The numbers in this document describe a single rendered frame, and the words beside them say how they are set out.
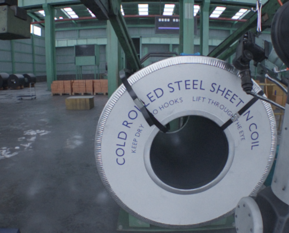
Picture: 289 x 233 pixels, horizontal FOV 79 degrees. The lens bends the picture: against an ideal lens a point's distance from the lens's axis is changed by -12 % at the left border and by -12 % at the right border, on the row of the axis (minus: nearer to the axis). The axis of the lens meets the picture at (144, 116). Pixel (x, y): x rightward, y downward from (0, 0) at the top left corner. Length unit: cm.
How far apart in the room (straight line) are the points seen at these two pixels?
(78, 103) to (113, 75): 201
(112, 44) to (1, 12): 498
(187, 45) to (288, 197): 570
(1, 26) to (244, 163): 153
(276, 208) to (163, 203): 117
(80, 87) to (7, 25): 1137
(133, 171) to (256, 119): 84
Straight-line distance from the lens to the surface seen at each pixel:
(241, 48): 108
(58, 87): 1274
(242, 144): 134
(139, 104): 109
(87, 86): 1214
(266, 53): 115
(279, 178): 29
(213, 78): 118
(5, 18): 103
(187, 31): 595
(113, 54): 583
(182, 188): 138
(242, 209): 35
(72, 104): 731
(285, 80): 120
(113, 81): 582
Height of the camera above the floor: 127
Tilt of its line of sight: 13 degrees down
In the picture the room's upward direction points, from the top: straight up
